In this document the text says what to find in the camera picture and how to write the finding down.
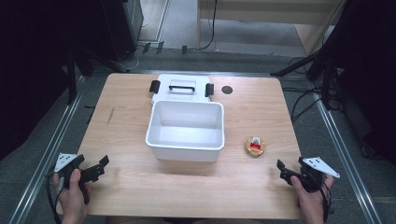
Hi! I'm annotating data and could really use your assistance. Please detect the white box lid black latches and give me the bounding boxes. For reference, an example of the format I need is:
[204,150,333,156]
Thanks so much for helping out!
[148,73,215,106]

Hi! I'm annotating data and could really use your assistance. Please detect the light wooden furniture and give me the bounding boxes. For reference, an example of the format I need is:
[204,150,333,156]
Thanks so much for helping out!
[195,0,347,56]

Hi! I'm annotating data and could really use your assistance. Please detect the person's left hand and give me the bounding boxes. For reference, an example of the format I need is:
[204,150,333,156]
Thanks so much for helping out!
[52,168,93,219]

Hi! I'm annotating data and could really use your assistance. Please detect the black cabinet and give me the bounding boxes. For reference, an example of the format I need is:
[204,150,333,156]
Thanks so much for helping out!
[101,0,145,63]

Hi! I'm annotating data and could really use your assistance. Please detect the metal floor rail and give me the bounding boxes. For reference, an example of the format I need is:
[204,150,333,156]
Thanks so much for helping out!
[8,75,88,224]
[309,81,385,224]

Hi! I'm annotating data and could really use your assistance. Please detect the black hanging cable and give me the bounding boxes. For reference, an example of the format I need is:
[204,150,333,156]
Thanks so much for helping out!
[201,0,219,51]

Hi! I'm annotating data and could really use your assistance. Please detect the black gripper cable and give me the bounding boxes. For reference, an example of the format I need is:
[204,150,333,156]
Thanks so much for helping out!
[44,171,64,224]
[319,180,333,224]

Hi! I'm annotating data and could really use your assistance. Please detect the white plastic storage box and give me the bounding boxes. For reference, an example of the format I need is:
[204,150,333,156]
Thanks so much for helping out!
[145,100,226,163]

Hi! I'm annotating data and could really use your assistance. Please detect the black floor cables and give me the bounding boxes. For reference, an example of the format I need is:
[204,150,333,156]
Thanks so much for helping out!
[280,55,344,124]

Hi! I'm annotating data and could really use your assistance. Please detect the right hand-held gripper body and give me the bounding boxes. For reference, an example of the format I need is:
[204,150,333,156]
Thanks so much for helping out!
[297,156,341,194]

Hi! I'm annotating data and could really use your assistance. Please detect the black metal stand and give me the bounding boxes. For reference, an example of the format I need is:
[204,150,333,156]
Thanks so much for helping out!
[64,43,129,105]

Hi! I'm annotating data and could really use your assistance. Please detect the person's right hand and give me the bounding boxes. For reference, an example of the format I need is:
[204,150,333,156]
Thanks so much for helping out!
[290,174,335,219]

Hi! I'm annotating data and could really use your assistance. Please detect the black tripod stand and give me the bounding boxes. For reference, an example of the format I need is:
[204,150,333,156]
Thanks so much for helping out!
[269,0,362,110]

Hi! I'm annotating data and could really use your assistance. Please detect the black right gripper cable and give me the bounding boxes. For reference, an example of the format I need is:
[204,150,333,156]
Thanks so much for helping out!
[319,180,333,224]

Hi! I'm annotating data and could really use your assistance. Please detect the dark curtain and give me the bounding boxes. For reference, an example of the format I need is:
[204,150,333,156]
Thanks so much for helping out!
[0,0,106,161]
[330,0,396,164]

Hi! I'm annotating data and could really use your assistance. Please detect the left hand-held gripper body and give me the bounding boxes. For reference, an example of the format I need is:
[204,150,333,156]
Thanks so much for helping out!
[53,152,92,205]

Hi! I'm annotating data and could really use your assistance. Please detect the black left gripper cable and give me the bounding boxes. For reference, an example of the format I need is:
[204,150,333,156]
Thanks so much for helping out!
[44,171,64,224]

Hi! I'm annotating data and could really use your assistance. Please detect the white floor cable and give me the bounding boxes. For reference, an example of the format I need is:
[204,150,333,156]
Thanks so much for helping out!
[120,15,149,72]

